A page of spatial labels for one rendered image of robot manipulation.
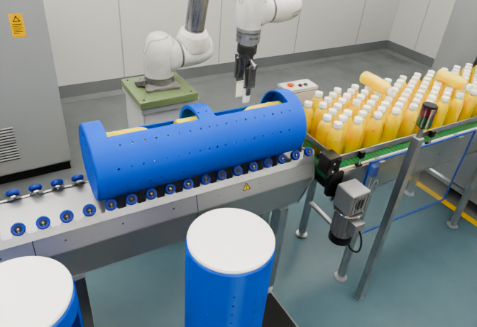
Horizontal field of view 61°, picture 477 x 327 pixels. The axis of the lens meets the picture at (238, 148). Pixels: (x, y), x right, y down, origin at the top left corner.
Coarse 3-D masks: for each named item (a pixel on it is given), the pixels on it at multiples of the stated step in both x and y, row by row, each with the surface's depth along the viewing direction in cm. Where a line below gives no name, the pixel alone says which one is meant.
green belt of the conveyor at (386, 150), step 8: (456, 128) 231; (464, 128) 231; (424, 136) 220; (440, 136) 221; (304, 144) 203; (400, 144) 211; (408, 144) 211; (376, 152) 202; (384, 152) 203; (392, 152) 204; (344, 160) 193; (352, 160) 194
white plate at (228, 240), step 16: (224, 208) 138; (192, 224) 130; (208, 224) 130; (224, 224) 131; (240, 224) 132; (256, 224) 132; (192, 240) 124; (208, 240) 124; (224, 240) 125; (240, 240) 126; (256, 240) 126; (272, 240) 127; (208, 256) 119; (224, 256) 120; (240, 256) 120; (256, 256) 121; (224, 272) 115; (240, 272) 116
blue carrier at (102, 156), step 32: (288, 96) 171; (96, 128) 137; (160, 128) 144; (192, 128) 148; (224, 128) 153; (256, 128) 159; (288, 128) 167; (96, 160) 132; (128, 160) 137; (160, 160) 142; (192, 160) 149; (224, 160) 157; (96, 192) 141; (128, 192) 146
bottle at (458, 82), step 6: (438, 72) 231; (444, 72) 229; (450, 72) 227; (438, 78) 232; (444, 78) 228; (450, 78) 225; (456, 78) 223; (462, 78) 222; (450, 84) 226; (456, 84) 223; (462, 84) 221
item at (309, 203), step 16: (368, 160) 195; (320, 176) 215; (336, 176) 185; (352, 176) 191; (464, 192) 280; (304, 208) 263; (464, 208) 285; (304, 224) 268; (448, 224) 295; (352, 240) 228; (336, 272) 249
